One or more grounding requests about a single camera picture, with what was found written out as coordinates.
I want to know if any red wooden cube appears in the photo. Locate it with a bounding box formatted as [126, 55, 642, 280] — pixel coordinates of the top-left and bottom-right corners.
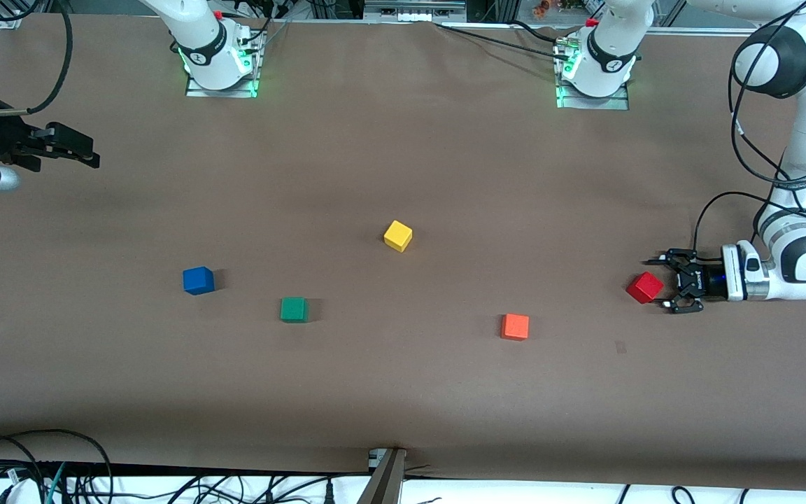
[625, 272, 664, 305]

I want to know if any blue wooden cube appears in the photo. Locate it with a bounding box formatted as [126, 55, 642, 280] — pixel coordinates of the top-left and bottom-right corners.
[183, 267, 215, 296]

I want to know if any yellow wooden cube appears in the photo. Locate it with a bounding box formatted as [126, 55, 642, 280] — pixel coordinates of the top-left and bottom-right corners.
[383, 220, 413, 253]

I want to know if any brown table cover sheet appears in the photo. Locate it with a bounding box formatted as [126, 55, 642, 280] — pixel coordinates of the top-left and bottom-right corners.
[0, 14, 806, 491]

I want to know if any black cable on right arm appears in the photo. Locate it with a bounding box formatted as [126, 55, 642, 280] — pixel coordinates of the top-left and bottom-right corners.
[0, 0, 73, 116]

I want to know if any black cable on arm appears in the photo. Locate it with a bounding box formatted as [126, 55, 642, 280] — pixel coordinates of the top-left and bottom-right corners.
[692, 0, 806, 253]
[0, 0, 73, 116]

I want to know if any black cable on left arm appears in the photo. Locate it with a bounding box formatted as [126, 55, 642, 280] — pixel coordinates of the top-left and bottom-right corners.
[692, 0, 806, 253]

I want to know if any metal base plate of right arm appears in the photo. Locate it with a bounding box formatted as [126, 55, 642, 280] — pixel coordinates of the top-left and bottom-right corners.
[185, 28, 264, 99]

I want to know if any long black table cable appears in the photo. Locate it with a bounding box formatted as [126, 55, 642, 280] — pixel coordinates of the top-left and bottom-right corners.
[434, 21, 568, 58]

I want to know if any black looped cable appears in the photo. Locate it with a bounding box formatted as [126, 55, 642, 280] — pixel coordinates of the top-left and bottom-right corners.
[0, 429, 115, 504]

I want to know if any teal cable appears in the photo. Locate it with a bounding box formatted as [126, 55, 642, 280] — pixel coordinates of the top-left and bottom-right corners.
[45, 462, 68, 504]

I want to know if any grey metal camera post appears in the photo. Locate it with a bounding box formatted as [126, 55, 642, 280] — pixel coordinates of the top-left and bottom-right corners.
[358, 448, 407, 504]

